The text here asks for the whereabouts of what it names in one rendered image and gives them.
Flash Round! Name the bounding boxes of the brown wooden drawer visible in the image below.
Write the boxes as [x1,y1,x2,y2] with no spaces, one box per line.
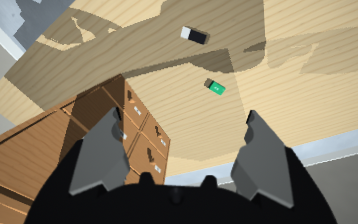
[102,77,148,129]
[125,172,139,185]
[62,88,138,154]
[128,134,166,185]
[141,114,170,159]
[0,112,85,206]

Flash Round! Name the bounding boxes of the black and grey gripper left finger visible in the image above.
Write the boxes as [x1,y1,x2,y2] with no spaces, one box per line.
[24,107,130,224]

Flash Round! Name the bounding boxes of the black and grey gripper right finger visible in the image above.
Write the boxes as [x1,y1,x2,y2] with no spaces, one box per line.
[230,110,338,224]

